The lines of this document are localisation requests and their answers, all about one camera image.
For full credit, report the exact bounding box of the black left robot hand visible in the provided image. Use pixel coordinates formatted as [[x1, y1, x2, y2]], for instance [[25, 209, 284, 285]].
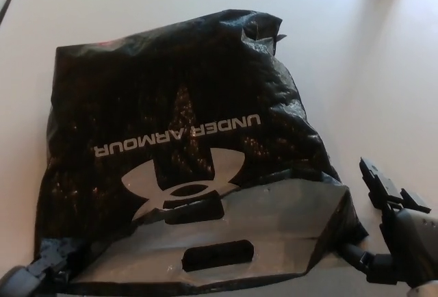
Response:
[[0, 240, 71, 297]]

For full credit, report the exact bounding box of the black Under Armour plastic bag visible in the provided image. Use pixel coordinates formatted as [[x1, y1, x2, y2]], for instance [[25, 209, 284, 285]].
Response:
[[36, 8, 369, 289]]

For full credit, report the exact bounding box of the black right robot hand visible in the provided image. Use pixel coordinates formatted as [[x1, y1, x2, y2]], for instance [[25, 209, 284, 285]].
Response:
[[342, 155, 438, 283]]

